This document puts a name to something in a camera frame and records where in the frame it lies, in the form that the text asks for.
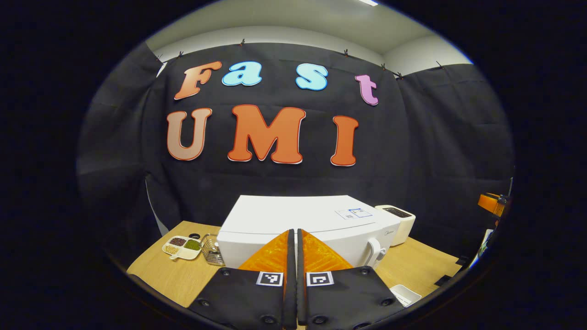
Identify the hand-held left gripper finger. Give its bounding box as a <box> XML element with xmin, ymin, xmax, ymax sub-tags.
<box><xmin>188</xmin><ymin>229</ymin><xmax>297</xmax><ymax>330</ymax></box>
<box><xmin>297</xmin><ymin>228</ymin><xmax>406</xmax><ymax>330</ymax></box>

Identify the white microwave oven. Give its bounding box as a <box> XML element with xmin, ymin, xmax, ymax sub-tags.
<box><xmin>216</xmin><ymin>195</ymin><xmax>402</xmax><ymax>271</ymax></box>

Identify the metal mesh utensil holder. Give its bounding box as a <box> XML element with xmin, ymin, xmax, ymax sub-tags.
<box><xmin>200</xmin><ymin>233</ymin><xmax>225</xmax><ymax>266</ymax></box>

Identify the white toaster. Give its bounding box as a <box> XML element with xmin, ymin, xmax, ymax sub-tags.
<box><xmin>375</xmin><ymin>204</ymin><xmax>416</xmax><ymax>247</ymax></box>

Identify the white rectangular tray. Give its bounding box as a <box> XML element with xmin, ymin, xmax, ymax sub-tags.
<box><xmin>389</xmin><ymin>284</ymin><xmax>422</xmax><ymax>307</ymax></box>

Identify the divided white bean dish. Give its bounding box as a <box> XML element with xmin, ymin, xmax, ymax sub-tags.
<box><xmin>161</xmin><ymin>235</ymin><xmax>202</xmax><ymax>261</ymax></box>

